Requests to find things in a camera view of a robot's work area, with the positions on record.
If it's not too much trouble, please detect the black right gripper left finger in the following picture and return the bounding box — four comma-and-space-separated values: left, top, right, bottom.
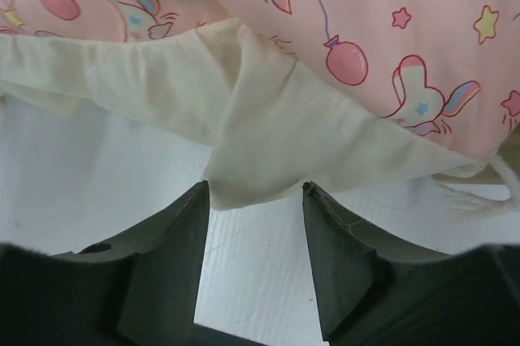
0, 181, 212, 346

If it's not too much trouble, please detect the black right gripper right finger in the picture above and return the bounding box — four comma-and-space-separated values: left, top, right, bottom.
302, 183, 519, 345

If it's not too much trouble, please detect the wooden striped pet bed frame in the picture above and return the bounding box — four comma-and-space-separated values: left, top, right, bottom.
430, 122, 520, 201

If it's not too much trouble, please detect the pink unicorn print mattress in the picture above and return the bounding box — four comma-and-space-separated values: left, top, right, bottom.
1, 0, 519, 218

